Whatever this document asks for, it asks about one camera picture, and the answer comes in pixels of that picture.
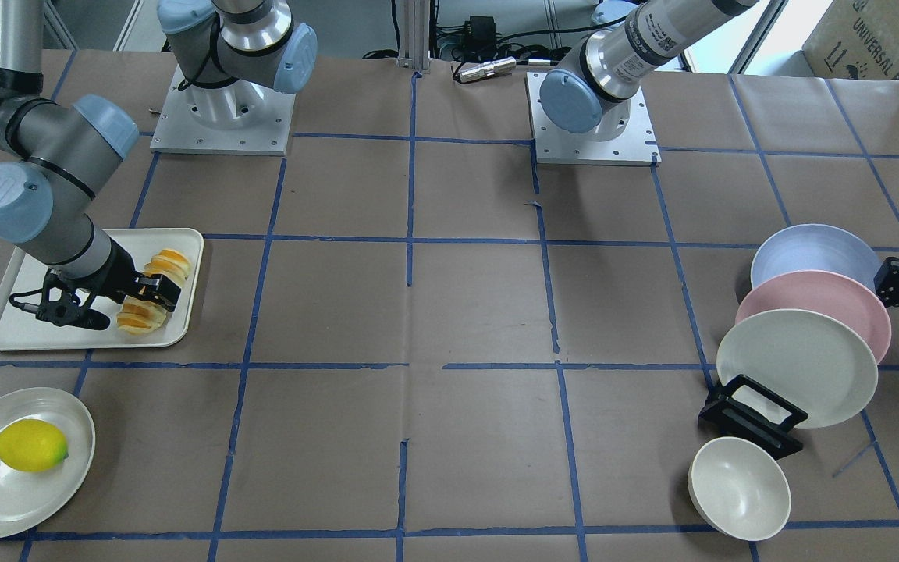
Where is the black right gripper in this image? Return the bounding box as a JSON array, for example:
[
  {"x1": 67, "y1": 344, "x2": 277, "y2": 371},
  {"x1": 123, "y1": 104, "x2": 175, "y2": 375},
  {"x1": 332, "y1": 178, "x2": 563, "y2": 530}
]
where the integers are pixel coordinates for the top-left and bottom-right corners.
[{"x1": 9, "y1": 241, "x2": 182, "y2": 330}]

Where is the striped orange bread roll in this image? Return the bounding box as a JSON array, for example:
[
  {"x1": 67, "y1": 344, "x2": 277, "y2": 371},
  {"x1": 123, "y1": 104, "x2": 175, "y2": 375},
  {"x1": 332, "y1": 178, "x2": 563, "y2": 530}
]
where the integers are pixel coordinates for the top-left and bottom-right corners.
[{"x1": 115, "y1": 248, "x2": 190, "y2": 336}]

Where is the blue plate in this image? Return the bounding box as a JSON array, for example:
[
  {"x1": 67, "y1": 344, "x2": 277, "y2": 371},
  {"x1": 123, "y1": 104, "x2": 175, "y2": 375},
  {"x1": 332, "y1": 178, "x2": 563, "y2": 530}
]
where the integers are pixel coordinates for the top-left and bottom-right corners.
[{"x1": 750, "y1": 224, "x2": 881, "y2": 290}]

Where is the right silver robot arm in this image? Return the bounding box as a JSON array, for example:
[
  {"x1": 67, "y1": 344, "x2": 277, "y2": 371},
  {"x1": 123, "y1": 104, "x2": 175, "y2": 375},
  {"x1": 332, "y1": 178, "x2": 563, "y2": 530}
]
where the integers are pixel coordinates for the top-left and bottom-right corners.
[{"x1": 0, "y1": 1, "x2": 318, "y2": 334}]

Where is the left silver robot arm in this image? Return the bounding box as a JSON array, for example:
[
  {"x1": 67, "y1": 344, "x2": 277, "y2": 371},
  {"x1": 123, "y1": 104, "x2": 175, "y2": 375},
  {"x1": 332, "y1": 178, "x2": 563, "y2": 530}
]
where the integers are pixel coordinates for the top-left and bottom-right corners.
[{"x1": 527, "y1": 1, "x2": 899, "y2": 308}]

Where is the pink plate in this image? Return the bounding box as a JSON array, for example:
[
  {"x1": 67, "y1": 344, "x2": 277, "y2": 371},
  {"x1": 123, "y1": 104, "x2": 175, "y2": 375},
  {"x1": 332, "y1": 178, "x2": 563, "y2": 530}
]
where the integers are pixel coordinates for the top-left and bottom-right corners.
[{"x1": 734, "y1": 270, "x2": 892, "y2": 361}]

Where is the cream plate in rack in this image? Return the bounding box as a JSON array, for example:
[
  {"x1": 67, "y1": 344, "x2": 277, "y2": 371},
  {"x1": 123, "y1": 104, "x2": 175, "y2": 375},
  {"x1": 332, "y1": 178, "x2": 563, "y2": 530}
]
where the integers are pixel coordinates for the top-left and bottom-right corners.
[{"x1": 715, "y1": 309, "x2": 879, "y2": 429}]

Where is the white round plate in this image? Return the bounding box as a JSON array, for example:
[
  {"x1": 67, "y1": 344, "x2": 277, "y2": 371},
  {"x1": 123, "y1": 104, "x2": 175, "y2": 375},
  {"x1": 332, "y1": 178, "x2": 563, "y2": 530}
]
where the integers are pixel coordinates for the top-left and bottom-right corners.
[{"x1": 0, "y1": 387, "x2": 96, "y2": 538}]

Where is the white rectangular tray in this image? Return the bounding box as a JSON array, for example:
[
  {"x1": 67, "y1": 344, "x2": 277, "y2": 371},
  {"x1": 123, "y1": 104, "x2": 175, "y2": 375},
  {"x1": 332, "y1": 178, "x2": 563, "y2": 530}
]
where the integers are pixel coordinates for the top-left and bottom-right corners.
[{"x1": 0, "y1": 228, "x2": 204, "y2": 351}]

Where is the yellow lemon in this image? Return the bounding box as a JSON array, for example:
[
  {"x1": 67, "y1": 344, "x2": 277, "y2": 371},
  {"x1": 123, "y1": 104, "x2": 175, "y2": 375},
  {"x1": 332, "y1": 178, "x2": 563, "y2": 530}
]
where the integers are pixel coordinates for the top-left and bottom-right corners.
[{"x1": 0, "y1": 418, "x2": 69, "y2": 472}]

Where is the black dish rack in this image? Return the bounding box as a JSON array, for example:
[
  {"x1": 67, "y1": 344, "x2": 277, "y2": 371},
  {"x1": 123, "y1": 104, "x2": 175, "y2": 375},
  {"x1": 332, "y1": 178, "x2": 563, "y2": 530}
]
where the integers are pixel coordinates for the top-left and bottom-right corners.
[{"x1": 698, "y1": 374, "x2": 808, "y2": 460}]

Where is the cardboard box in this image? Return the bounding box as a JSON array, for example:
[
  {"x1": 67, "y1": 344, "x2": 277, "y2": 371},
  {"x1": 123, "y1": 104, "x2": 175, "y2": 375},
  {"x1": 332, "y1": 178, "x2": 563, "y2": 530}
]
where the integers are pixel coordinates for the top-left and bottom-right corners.
[{"x1": 802, "y1": 1, "x2": 899, "y2": 80}]

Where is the cream bowl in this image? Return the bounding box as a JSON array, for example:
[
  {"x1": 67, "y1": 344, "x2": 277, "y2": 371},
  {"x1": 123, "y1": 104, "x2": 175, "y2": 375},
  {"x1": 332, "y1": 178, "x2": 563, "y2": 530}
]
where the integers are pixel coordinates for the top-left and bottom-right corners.
[{"x1": 686, "y1": 436, "x2": 791, "y2": 542}]

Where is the silver cylindrical connector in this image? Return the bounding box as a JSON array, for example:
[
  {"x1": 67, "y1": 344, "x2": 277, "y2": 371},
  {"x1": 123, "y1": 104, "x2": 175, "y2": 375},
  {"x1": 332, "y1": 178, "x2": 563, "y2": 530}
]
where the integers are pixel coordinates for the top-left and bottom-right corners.
[{"x1": 452, "y1": 56, "x2": 517, "y2": 84}]

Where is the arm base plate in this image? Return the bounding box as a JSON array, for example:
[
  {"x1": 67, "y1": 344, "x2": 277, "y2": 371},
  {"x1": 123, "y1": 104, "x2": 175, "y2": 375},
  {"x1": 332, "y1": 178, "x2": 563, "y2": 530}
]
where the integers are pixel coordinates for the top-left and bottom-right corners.
[
  {"x1": 150, "y1": 68, "x2": 297, "y2": 157},
  {"x1": 527, "y1": 72, "x2": 663, "y2": 166}
]

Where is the aluminium frame post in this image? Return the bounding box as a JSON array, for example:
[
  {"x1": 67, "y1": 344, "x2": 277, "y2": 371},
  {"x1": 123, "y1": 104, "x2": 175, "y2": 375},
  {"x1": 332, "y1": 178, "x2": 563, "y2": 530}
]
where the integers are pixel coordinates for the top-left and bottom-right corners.
[{"x1": 395, "y1": 0, "x2": 434, "y2": 75}]

